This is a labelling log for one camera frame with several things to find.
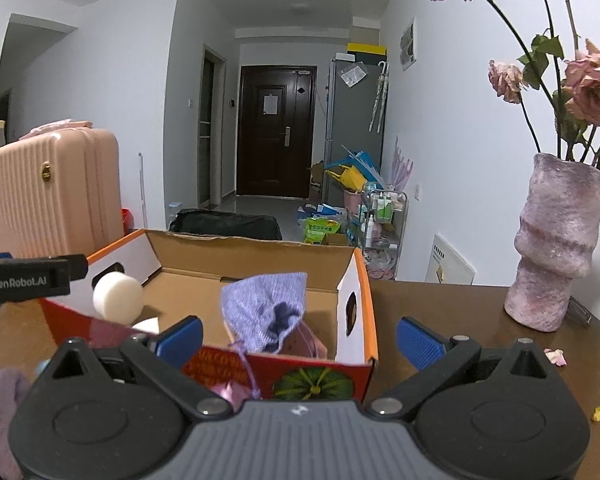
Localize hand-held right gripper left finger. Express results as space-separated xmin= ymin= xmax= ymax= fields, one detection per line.
xmin=35 ymin=316 xmax=232 ymax=420

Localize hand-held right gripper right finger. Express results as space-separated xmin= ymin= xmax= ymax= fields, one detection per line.
xmin=367 ymin=316 xmax=563 ymax=420

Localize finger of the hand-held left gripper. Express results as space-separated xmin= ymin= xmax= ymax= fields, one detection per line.
xmin=0 ymin=253 xmax=89 ymax=281

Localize white round sponge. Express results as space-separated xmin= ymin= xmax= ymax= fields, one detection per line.
xmin=92 ymin=271 xmax=144 ymax=322

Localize purple knitted drawstring pouch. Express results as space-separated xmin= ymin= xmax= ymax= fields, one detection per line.
xmin=221 ymin=272 xmax=308 ymax=402

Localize red cardboard box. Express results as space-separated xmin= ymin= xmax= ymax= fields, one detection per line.
xmin=40 ymin=229 xmax=379 ymax=405

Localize lilac fluffy towel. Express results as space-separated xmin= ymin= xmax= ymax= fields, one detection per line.
xmin=0 ymin=367 xmax=34 ymax=480

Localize pink ribbed suitcase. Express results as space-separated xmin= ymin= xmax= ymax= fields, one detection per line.
xmin=0 ymin=127 xmax=126 ymax=262

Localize white leaning board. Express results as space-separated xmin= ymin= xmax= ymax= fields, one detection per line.
xmin=425 ymin=232 xmax=477 ymax=286

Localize white pole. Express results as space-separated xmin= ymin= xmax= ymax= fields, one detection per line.
xmin=138 ymin=152 xmax=147 ymax=231

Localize black duffel bag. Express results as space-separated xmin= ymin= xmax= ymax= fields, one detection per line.
xmin=169 ymin=208 xmax=283 ymax=241

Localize pink crinkled cloth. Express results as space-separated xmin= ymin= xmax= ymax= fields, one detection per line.
xmin=19 ymin=119 xmax=94 ymax=142

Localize green printed packet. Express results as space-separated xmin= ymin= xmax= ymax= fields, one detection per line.
xmin=304 ymin=216 xmax=342 ymax=244

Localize pink bucket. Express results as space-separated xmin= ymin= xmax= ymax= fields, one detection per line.
xmin=342 ymin=187 xmax=366 ymax=211

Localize black eyeglasses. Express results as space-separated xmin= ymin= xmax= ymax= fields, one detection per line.
xmin=567 ymin=296 xmax=594 ymax=326

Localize pink textured vase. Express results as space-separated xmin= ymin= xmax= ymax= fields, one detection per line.
xmin=504 ymin=152 xmax=600 ymax=333

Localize brown cardboard box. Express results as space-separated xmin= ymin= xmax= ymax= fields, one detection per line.
xmin=310 ymin=161 xmax=326 ymax=201

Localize side room door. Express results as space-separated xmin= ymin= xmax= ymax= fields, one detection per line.
xmin=197 ymin=45 xmax=229 ymax=209

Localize dark wooden entrance door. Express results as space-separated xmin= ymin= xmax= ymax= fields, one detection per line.
xmin=237 ymin=65 xmax=317 ymax=199

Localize grey refrigerator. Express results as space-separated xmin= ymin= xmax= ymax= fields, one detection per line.
xmin=322 ymin=52 xmax=388 ymax=207

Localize white folded umbrella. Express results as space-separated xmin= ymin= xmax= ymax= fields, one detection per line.
xmin=369 ymin=61 xmax=390 ymax=134

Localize clear plastic bag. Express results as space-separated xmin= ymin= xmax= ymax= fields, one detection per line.
xmin=340 ymin=64 xmax=369 ymax=86

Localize yellow and black box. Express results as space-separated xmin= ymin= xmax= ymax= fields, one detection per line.
xmin=347 ymin=42 xmax=387 ymax=57

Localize bunch of dried pink roses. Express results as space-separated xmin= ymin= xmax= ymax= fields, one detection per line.
xmin=412 ymin=0 xmax=600 ymax=177

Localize wire storage cart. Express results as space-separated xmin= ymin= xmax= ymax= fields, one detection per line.
xmin=357 ymin=183 xmax=409 ymax=281

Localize purple wall decoration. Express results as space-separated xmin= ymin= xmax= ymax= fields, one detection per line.
xmin=391 ymin=135 xmax=415 ymax=191

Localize white wall panel box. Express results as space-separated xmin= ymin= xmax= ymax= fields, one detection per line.
xmin=400 ymin=17 xmax=417 ymax=71

